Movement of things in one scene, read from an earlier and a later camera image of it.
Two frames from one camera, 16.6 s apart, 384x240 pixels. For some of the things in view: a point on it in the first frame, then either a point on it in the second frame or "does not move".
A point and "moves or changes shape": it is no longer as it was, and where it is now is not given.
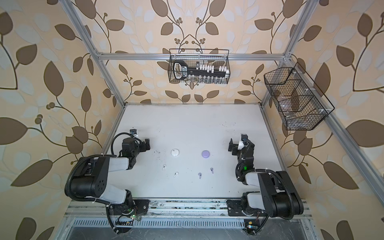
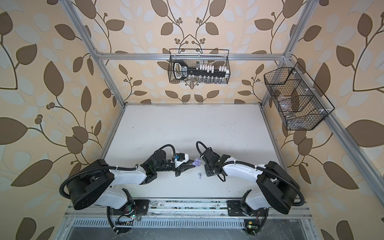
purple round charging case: [205, 154] moves or changes shape
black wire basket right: [300, 103] does not move
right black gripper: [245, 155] -> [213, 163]
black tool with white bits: [181, 71] does not move
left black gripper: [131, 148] -> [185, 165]
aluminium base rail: [175, 208] does not move
